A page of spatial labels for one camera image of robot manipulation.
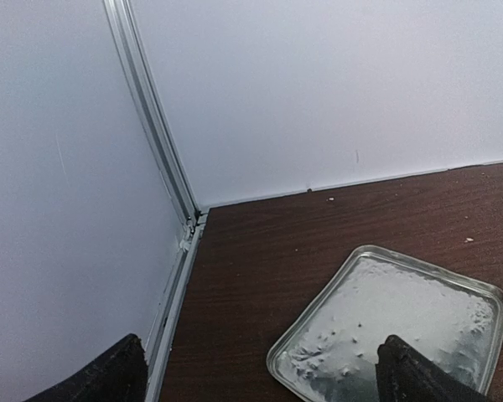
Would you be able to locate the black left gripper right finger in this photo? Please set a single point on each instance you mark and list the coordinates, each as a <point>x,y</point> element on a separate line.
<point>403,374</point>

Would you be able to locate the silver metal tin lid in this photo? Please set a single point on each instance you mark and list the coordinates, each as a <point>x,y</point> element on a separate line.
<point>330,352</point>

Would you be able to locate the aluminium corner post left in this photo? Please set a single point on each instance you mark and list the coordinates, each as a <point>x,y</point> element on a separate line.
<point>149,107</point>

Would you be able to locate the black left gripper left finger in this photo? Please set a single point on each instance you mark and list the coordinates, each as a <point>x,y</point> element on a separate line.
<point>118,374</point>

